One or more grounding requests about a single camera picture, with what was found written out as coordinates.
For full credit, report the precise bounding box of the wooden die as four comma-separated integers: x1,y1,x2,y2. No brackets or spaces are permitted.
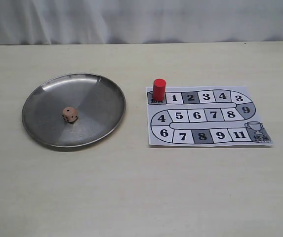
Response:
62,107,78,123

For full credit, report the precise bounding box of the red cylinder game piece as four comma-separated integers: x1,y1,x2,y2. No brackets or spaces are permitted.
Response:
153,79,166,101

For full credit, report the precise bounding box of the white backdrop curtain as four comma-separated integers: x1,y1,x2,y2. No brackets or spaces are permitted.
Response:
0,0,283,45

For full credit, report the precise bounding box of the round stainless steel plate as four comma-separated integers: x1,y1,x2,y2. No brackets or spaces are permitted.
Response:
22,73,126,151

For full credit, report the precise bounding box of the paper number game board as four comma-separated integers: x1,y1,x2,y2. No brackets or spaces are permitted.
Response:
146,86,273,147

